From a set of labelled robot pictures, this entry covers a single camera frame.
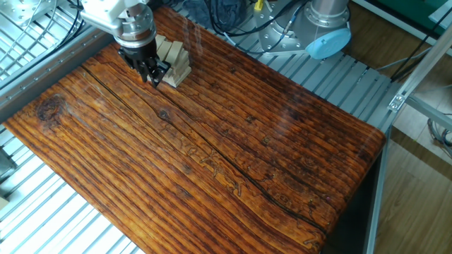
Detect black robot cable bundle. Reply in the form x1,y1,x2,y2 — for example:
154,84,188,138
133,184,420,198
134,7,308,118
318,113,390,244
207,0,311,54

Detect silver perforated mounting plate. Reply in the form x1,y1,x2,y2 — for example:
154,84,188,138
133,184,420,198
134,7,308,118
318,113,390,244
0,0,49,28

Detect grey blue towel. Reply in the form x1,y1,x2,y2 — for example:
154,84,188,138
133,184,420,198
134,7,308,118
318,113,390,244
182,0,248,31

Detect grey aluminium edge rail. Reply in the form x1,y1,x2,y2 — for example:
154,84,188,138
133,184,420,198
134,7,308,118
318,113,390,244
0,19,119,123

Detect aluminium frame post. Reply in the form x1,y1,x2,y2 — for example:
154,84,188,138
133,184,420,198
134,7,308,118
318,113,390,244
387,23,452,114

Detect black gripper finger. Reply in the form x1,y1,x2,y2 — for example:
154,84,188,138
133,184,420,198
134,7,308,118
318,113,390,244
149,57,172,89
133,59,153,83

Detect black cable pair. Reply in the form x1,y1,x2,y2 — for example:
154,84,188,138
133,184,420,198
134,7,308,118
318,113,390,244
52,0,88,52

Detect aluminium table leg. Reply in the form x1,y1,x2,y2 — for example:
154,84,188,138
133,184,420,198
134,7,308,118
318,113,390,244
363,126,393,254

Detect grey cable bundle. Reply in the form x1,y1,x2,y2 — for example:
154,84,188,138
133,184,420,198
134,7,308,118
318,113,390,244
426,114,452,158

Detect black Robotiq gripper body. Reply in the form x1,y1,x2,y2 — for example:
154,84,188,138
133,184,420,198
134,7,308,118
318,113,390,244
117,38,158,66

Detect black cable along post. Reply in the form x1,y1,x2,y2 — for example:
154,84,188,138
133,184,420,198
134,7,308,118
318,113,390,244
390,16,452,83

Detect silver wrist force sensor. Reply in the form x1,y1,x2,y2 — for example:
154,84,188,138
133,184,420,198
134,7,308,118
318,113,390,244
112,3,157,49

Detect aluminium frame crossbar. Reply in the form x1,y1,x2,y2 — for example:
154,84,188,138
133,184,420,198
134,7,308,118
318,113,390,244
405,95,452,131

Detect glossy wood grain table cover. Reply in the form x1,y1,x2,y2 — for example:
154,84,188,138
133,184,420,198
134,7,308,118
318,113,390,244
2,4,386,254

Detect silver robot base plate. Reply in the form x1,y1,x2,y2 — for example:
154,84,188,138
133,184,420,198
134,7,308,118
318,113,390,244
254,6,321,57

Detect wooden Jenga block tower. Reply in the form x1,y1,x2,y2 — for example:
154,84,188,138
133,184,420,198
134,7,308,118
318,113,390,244
154,34,193,89

